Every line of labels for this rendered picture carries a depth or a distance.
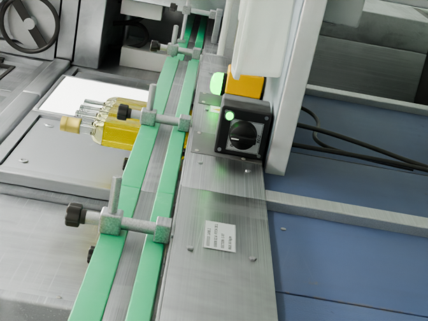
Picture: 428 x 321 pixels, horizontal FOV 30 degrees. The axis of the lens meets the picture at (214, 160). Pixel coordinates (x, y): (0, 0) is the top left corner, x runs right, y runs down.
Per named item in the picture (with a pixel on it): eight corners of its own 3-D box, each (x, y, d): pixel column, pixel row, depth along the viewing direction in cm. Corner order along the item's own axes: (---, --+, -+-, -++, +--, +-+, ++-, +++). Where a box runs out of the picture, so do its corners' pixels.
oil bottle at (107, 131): (185, 152, 182) (92, 136, 181) (189, 129, 180) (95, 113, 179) (183, 160, 176) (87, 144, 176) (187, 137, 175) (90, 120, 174)
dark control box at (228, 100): (263, 146, 136) (214, 137, 135) (272, 101, 133) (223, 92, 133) (265, 162, 128) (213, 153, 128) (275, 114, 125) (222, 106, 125)
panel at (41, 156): (163, 100, 264) (61, 82, 262) (165, 92, 263) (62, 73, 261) (130, 205, 179) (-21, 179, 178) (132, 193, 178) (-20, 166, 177)
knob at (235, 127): (253, 149, 127) (254, 156, 124) (226, 144, 127) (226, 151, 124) (259, 123, 126) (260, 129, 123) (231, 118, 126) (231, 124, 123)
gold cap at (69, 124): (83, 116, 179) (64, 113, 178) (80, 120, 175) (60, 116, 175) (81, 132, 179) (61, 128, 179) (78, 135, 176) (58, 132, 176)
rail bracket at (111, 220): (173, 235, 101) (68, 216, 100) (183, 181, 98) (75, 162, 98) (171, 248, 97) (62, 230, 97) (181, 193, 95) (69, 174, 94)
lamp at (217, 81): (223, 92, 160) (208, 90, 160) (227, 71, 158) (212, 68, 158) (223, 98, 155) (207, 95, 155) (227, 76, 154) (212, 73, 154)
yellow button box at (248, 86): (258, 103, 162) (222, 97, 161) (265, 67, 159) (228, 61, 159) (259, 113, 155) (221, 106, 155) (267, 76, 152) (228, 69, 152)
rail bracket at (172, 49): (193, 93, 203) (144, 85, 203) (204, 29, 198) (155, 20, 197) (192, 97, 201) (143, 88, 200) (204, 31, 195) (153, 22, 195)
